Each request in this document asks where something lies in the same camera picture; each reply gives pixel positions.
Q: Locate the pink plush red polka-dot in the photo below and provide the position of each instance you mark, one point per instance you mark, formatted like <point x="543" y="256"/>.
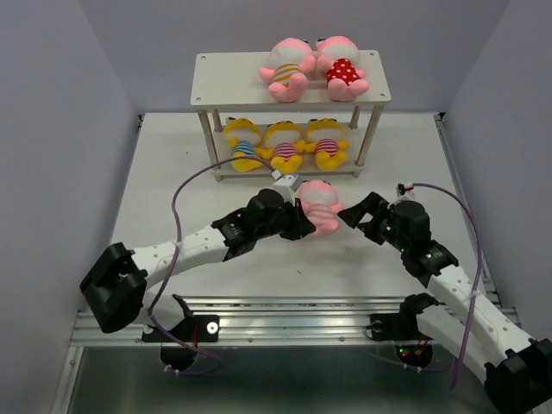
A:
<point x="337" y="60"/>

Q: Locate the yellow plush red-striped shirt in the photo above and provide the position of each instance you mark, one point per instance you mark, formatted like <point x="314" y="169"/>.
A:
<point x="326" y="139"/>

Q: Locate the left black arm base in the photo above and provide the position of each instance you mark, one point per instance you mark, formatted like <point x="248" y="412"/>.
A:
<point x="179" y="332"/>

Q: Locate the yellow plush blue-striped shirt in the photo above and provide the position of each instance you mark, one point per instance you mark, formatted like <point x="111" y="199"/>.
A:
<point x="244" y="139"/>

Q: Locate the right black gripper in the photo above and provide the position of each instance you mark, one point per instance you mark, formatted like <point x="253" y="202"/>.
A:
<point x="373" y="204"/>

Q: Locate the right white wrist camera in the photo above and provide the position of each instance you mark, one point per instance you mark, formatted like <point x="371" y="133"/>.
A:
<point x="405" y="192"/>

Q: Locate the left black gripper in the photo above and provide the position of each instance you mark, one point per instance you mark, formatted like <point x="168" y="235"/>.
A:
<point x="302" y="225"/>

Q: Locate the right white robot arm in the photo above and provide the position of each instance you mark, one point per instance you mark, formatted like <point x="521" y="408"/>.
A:
<point x="514" y="367"/>

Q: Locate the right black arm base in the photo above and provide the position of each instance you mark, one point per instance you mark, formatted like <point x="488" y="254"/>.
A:
<point x="414" y="351"/>

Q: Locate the aluminium rail frame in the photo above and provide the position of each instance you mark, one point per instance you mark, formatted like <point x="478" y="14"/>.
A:
<point x="292" y="313"/>

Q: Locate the pink plush pink-striped shirt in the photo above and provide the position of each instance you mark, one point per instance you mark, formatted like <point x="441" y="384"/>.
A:
<point x="321" y="205"/>

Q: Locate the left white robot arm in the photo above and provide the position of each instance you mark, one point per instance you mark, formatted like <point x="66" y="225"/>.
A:
<point x="125" y="285"/>

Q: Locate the pink plush orange-striped shirt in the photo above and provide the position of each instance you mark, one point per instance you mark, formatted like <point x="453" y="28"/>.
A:
<point x="286" y="69"/>

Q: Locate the yellow plush pink-striped shirt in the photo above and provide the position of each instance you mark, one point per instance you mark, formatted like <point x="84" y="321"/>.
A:
<point x="283" y="145"/>

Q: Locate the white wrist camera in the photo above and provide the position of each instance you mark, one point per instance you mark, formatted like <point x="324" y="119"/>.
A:
<point x="287" y="185"/>
<point x="405" y="192"/>

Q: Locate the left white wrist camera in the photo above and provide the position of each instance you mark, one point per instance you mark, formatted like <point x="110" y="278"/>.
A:
<point x="287" y="185"/>

